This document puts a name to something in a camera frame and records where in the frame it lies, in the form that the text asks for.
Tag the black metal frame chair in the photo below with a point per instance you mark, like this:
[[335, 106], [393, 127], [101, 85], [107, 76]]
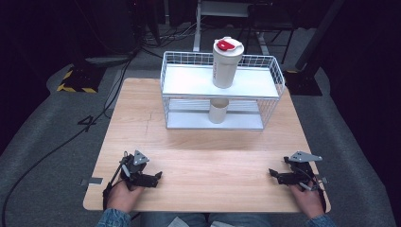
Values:
[[271, 22]]

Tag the yellow black striped stand base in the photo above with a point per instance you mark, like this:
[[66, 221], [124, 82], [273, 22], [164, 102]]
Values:
[[77, 82]]

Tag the person's left hand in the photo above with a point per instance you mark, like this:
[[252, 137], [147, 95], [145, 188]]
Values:
[[121, 197]]

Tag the small beige cup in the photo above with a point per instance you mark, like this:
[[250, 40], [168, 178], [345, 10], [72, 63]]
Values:
[[218, 112]]

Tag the white metal stand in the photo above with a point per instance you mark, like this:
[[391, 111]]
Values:
[[197, 28]]

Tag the person's right hand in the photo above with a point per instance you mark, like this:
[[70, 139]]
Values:
[[307, 200]]

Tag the black slanted stand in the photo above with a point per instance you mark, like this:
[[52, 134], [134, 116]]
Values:
[[310, 53]]

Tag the white paper sheet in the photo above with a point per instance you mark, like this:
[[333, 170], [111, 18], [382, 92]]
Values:
[[179, 222]]

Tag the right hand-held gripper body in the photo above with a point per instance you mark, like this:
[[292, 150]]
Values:
[[302, 168]]

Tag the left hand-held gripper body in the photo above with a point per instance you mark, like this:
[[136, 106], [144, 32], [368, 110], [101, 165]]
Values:
[[134, 167]]

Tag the grey tape strip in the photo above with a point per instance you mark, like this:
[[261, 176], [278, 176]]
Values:
[[322, 180], [92, 181]]

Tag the person's legs in jeans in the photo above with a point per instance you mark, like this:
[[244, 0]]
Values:
[[201, 220]]

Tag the tall white cup red lid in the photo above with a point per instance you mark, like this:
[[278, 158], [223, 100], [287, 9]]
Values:
[[224, 66]]

